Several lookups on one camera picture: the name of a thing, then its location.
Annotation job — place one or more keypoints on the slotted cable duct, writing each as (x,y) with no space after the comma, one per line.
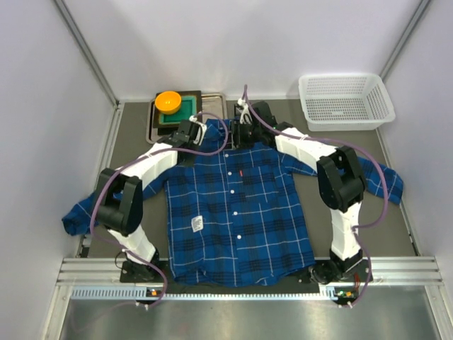
(330,292)

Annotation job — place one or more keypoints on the black square tray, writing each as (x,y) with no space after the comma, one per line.
(191,105)

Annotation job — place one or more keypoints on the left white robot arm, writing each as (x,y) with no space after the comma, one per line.
(118,199)

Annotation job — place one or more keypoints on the orange bowl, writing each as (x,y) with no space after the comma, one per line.
(168,102)

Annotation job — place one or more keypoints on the green foam tray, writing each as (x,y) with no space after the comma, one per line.
(175,106)

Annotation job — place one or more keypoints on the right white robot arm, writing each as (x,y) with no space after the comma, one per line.
(341,180)

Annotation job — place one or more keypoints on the white plastic basket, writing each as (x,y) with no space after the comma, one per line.
(345,102)

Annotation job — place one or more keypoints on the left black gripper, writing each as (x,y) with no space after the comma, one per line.
(193,128)

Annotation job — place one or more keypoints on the blue plaid shirt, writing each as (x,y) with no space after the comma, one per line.
(234,217)

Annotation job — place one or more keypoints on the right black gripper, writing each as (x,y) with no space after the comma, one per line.
(240,131)

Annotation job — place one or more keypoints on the silver metal tray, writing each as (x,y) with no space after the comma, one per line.
(211,102)

